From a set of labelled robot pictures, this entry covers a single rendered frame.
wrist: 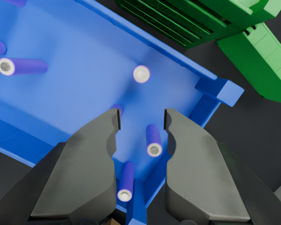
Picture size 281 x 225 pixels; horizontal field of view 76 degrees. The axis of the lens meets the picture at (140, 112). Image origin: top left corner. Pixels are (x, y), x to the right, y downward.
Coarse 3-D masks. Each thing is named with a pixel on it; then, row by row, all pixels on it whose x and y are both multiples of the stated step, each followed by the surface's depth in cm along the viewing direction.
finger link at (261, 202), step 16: (224, 144) 9; (224, 160) 8; (240, 160) 8; (240, 176) 7; (256, 176) 7; (240, 192) 7; (256, 192) 7; (272, 192) 7; (256, 208) 6; (272, 208) 6; (224, 224) 6; (240, 224) 6; (256, 224) 6; (272, 224) 6
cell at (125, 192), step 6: (126, 162) 27; (132, 162) 27; (126, 168) 25; (132, 168) 26; (126, 174) 24; (132, 174) 25; (120, 180) 23; (126, 180) 23; (132, 180) 23; (120, 186) 22; (126, 186) 22; (132, 186) 23; (120, 192) 21; (126, 192) 21; (120, 198) 22; (126, 198) 21
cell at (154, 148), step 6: (150, 126) 25; (156, 126) 25; (150, 132) 23; (156, 132) 23; (150, 138) 21; (156, 138) 21; (150, 144) 20; (156, 144) 20; (150, 150) 20; (156, 150) 20; (162, 150) 20; (156, 156) 20
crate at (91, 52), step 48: (0, 0) 22; (48, 0) 22; (48, 48) 23; (96, 48) 23; (144, 48) 23; (0, 96) 25; (48, 96) 25; (96, 96) 25; (144, 96) 25; (192, 96) 24; (0, 144) 22; (48, 144) 27; (144, 144) 26; (144, 192) 26
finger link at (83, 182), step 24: (96, 120) 11; (120, 120) 14; (72, 144) 9; (96, 144) 9; (72, 168) 8; (96, 168) 8; (48, 192) 7; (72, 192) 7; (96, 192) 7; (48, 216) 6; (72, 216) 6; (96, 216) 7
